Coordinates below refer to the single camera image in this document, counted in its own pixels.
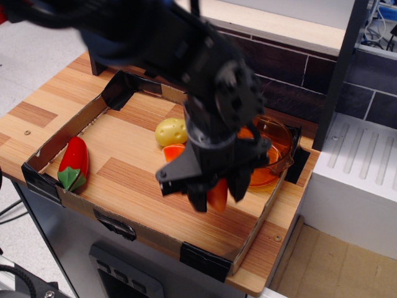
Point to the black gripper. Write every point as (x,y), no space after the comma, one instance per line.
(223,141)

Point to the orange toy carrot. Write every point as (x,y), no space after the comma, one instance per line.
(218,195)

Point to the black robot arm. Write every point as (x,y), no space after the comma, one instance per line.
(158,36)

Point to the transparent orange plastic pot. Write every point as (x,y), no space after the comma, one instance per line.
(280,152)

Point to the cardboard fence with black tape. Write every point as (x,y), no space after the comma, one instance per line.
(241,245)

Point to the toy salmon sushi piece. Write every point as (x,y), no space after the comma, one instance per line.
(173,151)

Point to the yellow toy potato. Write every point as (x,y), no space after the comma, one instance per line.
(171,131)

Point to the white toy sink drainboard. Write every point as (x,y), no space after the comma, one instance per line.
(351,194)

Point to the grey toy oven panel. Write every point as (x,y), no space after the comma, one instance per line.
(120,279)

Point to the red toy chili pepper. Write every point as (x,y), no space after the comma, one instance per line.
(73,169)

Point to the dark grey vertical post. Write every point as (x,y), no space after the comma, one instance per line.
(350,43)

